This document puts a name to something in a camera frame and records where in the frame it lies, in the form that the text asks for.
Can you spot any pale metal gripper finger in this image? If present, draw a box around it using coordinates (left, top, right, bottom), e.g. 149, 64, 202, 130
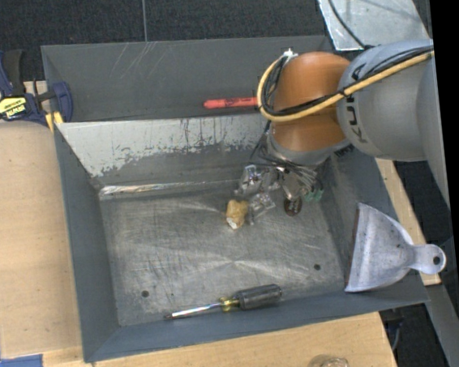
247, 191, 278, 227
231, 162, 273, 198

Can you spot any tan toy food piece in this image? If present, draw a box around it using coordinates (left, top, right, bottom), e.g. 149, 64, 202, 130
223, 197, 253, 232

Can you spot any red marker pen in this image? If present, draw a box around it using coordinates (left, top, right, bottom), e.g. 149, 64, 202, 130
202, 93, 260, 113

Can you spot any black and yellow screwdriver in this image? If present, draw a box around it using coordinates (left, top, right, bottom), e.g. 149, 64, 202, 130
161, 282, 285, 322

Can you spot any grey metal bin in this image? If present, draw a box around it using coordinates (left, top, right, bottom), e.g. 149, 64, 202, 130
39, 7, 434, 365

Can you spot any white dustpan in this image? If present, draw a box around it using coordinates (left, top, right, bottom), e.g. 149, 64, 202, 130
334, 193, 450, 295

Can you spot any black cylinder on white bracket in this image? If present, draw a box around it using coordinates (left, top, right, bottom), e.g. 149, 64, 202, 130
281, 193, 304, 218

